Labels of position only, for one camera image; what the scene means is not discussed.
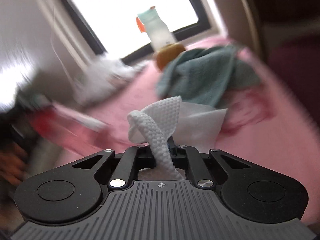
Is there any white paper towel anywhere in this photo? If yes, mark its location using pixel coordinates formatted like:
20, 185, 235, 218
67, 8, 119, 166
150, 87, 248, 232
127, 96, 227, 180

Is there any maroon banquet chair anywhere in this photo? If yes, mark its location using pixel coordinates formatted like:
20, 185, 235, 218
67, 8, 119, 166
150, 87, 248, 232
247, 0, 319, 124

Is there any white hanging cord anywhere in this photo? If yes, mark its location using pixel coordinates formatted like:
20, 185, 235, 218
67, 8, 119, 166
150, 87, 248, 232
49, 4, 75, 88

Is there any frosted mint bottle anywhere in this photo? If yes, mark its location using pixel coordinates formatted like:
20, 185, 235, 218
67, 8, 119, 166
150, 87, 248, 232
136, 7, 177, 52

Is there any clear plastic bag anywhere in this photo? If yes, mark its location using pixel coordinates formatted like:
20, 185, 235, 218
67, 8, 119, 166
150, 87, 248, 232
74, 53, 148, 106

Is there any pink water bottle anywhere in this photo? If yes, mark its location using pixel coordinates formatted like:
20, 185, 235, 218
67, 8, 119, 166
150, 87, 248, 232
15, 90, 116, 156

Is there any pink cartoon blanket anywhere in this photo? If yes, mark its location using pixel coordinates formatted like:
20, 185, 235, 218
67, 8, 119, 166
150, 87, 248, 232
52, 36, 320, 227

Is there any teal striped cloth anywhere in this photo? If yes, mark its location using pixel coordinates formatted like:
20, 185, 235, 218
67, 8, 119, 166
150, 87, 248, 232
156, 44, 261, 108

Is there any black window frame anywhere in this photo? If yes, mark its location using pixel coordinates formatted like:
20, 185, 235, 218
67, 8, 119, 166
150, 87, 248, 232
61, 0, 212, 63

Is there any yellow red apple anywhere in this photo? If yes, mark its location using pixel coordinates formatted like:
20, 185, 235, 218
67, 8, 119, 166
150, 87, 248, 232
155, 43, 186, 71

